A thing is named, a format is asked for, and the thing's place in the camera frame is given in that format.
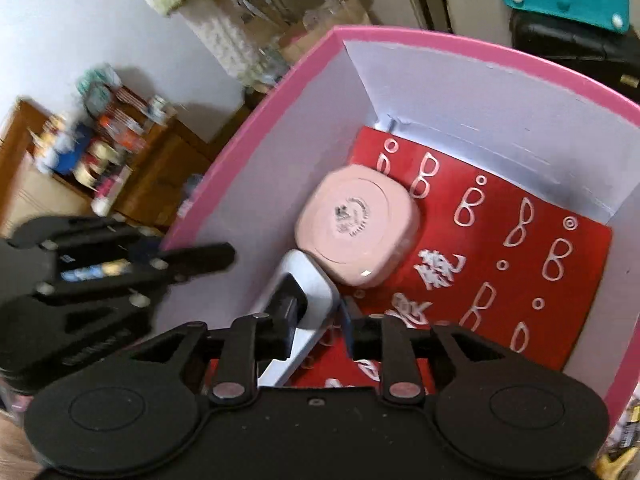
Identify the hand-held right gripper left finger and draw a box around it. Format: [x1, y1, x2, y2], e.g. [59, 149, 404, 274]
[131, 280, 306, 407]

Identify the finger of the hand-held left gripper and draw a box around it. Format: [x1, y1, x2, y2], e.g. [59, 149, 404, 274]
[10, 215, 167, 262]
[35, 241, 237, 347]

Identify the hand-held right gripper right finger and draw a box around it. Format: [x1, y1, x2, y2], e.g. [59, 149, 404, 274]
[342, 297, 507, 405]

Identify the white plastic holder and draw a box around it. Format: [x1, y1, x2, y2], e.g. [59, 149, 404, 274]
[250, 250, 342, 391]

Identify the pink cardboard box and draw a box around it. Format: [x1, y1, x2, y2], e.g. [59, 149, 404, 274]
[160, 25, 640, 436]

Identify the grey blue plastic bag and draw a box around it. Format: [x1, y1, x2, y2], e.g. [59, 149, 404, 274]
[179, 174, 203, 217]

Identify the wooden headboard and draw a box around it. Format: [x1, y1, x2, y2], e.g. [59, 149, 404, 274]
[0, 97, 96, 237]

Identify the wooden cabinet with clutter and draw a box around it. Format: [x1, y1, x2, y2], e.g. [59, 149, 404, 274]
[27, 62, 178, 216]

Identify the wooden bedside cabinet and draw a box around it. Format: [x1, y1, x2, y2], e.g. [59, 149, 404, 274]
[100, 110, 236, 233]

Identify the pink square plate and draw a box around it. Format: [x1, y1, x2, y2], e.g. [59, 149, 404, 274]
[294, 164, 422, 290]

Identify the red glasses-print flat box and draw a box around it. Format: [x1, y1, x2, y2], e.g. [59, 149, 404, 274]
[287, 126, 614, 391]

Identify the cream knitted cardigan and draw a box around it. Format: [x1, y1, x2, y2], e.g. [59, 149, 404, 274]
[120, 0, 368, 88]

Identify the brown paper bag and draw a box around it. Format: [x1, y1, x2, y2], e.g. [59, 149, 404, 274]
[277, 0, 372, 63]

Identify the black suitcase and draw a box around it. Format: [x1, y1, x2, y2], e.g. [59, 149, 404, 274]
[510, 10, 640, 106]

